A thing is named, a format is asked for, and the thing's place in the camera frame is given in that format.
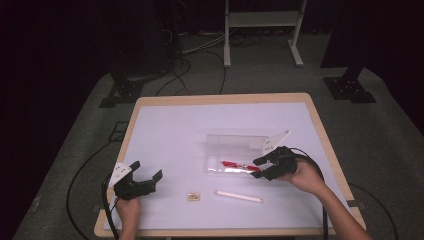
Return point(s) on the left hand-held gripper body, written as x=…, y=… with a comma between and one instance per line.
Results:
x=130, y=189

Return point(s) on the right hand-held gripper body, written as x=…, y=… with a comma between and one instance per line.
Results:
x=283, y=161

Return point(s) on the red pen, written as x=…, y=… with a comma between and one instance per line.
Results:
x=238, y=165

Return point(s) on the white pencil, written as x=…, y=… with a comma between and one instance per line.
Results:
x=238, y=196

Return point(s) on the clear plastic pencil case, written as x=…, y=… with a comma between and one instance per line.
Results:
x=230, y=146

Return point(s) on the small beige eraser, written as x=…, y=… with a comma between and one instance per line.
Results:
x=193, y=196

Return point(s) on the person's left hand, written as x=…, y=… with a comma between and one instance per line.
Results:
x=129, y=211

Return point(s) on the person's right hand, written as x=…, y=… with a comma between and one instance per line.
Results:
x=308, y=178

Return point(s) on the white table with wooden edge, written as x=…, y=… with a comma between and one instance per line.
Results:
x=173, y=133

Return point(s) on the black stand base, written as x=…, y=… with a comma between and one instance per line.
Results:
x=350, y=89
x=123, y=91

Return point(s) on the dark tape strip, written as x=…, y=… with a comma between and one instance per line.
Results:
x=356, y=204

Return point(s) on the white metal stand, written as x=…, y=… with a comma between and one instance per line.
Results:
x=263, y=19

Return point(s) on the black square floor frame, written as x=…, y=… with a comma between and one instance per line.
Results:
x=117, y=131

